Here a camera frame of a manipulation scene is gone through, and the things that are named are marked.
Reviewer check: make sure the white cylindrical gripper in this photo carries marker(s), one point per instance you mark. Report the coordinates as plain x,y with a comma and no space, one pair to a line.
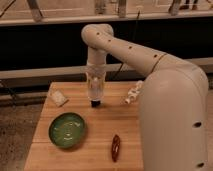
95,83

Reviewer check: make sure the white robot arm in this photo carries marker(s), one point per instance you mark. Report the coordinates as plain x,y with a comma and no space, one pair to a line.
172,99

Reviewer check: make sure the green ceramic cup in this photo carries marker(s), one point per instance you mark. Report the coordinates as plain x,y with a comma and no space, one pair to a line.
67,130

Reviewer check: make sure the white plastic toy piece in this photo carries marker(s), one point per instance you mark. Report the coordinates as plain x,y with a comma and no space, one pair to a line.
134,92

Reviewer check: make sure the dark red oblong object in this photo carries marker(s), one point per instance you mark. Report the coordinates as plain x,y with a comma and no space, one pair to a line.
115,148

